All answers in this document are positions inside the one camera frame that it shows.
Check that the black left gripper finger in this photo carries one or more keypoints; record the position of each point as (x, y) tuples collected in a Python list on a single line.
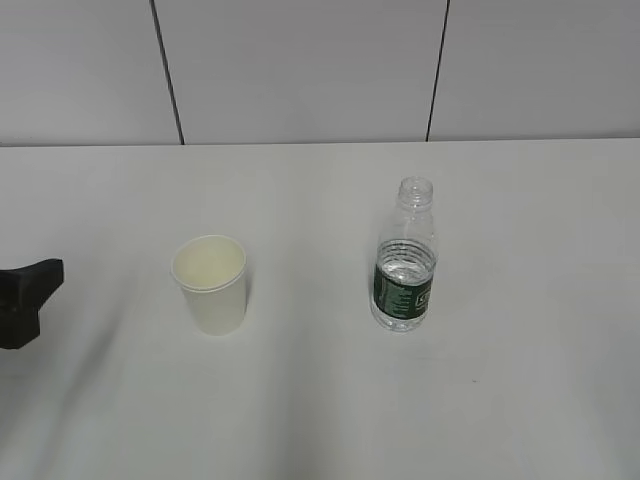
[(23, 293)]

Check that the white paper cup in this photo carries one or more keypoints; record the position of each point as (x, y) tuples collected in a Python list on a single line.
[(211, 272)]

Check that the clear water bottle green label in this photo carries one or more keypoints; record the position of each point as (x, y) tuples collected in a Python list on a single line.
[(406, 259)]

